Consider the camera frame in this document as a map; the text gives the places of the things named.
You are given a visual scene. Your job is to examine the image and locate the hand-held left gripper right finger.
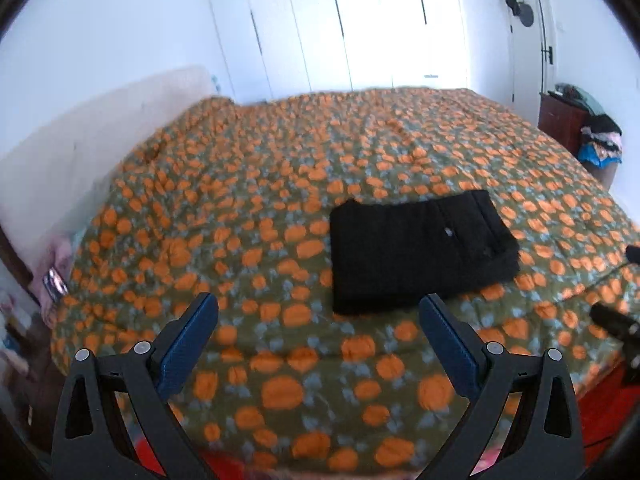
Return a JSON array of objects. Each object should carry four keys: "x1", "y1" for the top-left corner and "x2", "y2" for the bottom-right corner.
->
[{"x1": 415, "y1": 294, "x2": 586, "y2": 480}]

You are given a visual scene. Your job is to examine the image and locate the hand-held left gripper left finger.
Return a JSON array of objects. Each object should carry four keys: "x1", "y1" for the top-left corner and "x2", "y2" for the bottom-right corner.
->
[{"x1": 50, "y1": 291, "x2": 221, "y2": 480}]

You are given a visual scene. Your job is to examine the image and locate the black pants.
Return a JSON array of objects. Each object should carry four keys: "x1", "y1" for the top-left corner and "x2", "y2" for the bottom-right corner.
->
[{"x1": 329, "y1": 189, "x2": 521, "y2": 317}]

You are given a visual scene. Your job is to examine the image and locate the brown laundry basket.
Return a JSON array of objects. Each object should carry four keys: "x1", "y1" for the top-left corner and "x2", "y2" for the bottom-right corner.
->
[{"x1": 597, "y1": 162, "x2": 621, "y2": 192}]

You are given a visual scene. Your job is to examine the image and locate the red bed sheet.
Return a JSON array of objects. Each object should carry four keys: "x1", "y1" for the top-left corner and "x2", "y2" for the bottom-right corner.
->
[{"x1": 132, "y1": 360, "x2": 640, "y2": 480}]

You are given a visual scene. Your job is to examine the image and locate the pile of clothes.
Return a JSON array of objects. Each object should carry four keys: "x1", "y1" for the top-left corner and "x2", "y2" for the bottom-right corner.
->
[{"x1": 577, "y1": 115, "x2": 624, "y2": 166}]

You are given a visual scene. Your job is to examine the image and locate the dark phone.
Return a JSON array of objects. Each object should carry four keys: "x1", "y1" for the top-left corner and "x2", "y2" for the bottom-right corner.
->
[{"x1": 44, "y1": 269, "x2": 69, "y2": 304}]

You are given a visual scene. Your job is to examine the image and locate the orange-printed green blanket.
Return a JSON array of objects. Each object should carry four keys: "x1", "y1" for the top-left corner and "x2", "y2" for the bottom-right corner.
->
[{"x1": 50, "y1": 86, "x2": 640, "y2": 476}]

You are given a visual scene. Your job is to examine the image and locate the dark wooden dresser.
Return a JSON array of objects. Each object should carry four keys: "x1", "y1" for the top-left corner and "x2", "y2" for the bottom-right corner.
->
[{"x1": 538, "y1": 91, "x2": 591, "y2": 147}]

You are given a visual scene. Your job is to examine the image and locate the pink pillow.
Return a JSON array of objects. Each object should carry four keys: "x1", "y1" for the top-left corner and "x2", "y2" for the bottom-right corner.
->
[{"x1": 29, "y1": 237, "x2": 77, "y2": 313}]

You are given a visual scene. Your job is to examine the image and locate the clothes on dresser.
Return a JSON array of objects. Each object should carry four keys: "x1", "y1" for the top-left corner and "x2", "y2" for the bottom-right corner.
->
[{"x1": 547, "y1": 82, "x2": 608, "y2": 117}]

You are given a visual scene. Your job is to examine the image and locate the white door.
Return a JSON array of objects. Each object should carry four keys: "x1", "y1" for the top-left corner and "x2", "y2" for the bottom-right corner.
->
[{"x1": 499, "y1": 0, "x2": 552, "y2": 122}]

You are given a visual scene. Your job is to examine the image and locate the beige headboard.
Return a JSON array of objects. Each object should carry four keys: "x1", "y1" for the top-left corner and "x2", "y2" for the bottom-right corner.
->
[{"x1": 0, "y1": 65, "x2": 221, "y2": 261}]

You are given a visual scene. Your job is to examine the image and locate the black items hanging on door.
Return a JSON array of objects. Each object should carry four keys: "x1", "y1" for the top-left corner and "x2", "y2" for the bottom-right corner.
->
[{"x1": 505, "y1": 0, "x2": 536, "y2": 27}]

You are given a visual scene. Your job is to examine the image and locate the white wardrobe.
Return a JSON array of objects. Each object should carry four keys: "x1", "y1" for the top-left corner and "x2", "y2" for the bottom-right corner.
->
[{"x1": 200, "y1": 0, "x2": 471, "y2": 106}]

